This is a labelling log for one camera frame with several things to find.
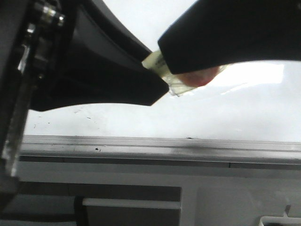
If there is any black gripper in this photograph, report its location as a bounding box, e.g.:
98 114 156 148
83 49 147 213
0 0 168 209

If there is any grey cabinet under whiteboard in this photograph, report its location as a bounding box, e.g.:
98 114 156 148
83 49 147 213
0 158 301 226

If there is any whiteboard marker with clear sleeve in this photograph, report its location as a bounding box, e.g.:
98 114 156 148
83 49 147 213
142 50 229 96

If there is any white whiteboard with aluminium frame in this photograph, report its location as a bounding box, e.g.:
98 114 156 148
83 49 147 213
20 0 301 165

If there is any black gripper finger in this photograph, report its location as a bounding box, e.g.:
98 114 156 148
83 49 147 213
158 0 301 74

